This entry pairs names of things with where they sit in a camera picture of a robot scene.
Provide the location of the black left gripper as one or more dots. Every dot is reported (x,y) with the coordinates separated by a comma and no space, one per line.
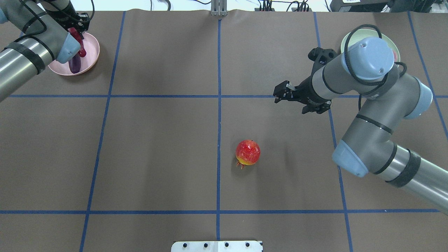
(75,21)

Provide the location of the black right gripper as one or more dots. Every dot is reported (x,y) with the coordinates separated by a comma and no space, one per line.
(306,91)

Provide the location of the red chili pepper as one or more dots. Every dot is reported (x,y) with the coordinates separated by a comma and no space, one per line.
(79,37)

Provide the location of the purple eggplant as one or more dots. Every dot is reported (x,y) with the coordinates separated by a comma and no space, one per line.
(75,64)

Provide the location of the red pomegranate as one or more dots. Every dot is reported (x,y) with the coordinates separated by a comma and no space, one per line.
(247,153)

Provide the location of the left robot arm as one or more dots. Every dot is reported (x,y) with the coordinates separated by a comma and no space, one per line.
(52,31)

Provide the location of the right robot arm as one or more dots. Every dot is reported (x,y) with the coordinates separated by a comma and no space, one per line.
(368,67)

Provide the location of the pink plate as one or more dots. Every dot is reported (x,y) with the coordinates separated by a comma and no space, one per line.
(92,48)

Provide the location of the green plate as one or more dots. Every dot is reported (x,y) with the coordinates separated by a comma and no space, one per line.
(365,33)

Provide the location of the white mounting plate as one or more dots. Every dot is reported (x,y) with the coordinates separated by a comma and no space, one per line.
(218,246)

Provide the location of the aluminium camera post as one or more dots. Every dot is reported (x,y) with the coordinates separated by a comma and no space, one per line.
(219,8)

